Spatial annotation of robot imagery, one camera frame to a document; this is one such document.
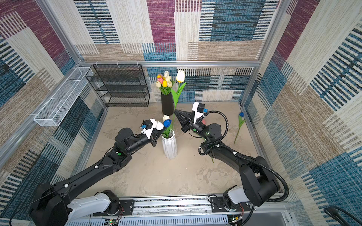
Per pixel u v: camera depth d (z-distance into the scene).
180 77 0.54
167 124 0.66
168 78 0.88
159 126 0.65
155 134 0.65
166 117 0.70
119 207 0.72
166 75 0.89
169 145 0.77
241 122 1.08
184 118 0.63
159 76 0.94
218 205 0.73
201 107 0.58
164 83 0.89
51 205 0.39
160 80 0.89
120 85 1.11
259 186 0.43
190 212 0.73
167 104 1.08
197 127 0.64
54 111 0.71
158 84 0.88
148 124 0.57
